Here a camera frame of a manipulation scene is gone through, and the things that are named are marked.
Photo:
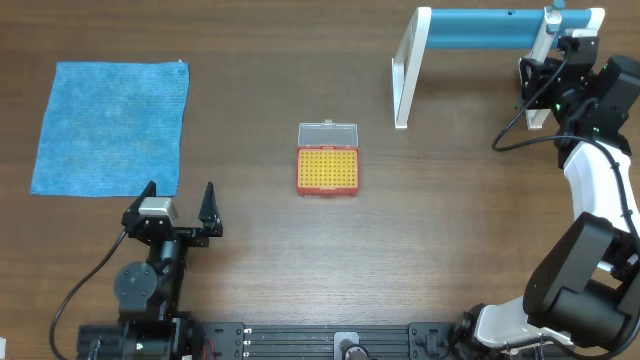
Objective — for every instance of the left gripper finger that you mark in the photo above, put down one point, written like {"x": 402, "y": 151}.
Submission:
{"x": 146, "y": 191}
{"x": 210, "y": 210}

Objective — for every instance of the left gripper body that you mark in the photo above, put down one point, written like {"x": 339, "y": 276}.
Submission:
{"x": 190, "y": 235}

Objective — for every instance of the white pipette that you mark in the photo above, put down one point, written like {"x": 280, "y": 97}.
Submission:
{"x": 552, "y": 20}

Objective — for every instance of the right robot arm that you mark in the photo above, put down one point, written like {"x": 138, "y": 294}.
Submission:
{"x": 595, "y": 180}

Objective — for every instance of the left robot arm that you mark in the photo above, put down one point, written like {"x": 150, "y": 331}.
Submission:
{"x": 135, "y": 287}

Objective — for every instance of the blue cloth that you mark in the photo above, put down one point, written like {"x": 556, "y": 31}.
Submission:
{"x": 110, "y": 130}

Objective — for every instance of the red and yellow tip box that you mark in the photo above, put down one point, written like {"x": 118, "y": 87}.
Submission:
{"x": 327, "y": 170}

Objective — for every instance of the white and blue stand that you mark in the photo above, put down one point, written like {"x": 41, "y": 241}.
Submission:
{"x": 475, "y": 30}

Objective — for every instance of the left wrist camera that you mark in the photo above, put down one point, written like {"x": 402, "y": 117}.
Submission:
{"x": 157, "y": 207}

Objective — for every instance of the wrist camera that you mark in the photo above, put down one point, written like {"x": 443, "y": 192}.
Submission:
{"x": 157, "y": 207}
{"x": 582, "y": 33}

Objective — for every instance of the mounting rail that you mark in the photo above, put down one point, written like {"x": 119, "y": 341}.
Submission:
{"x": 300, "y": 340}

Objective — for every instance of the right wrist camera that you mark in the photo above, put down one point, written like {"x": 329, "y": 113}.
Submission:
{"x": 582, "y": 33}

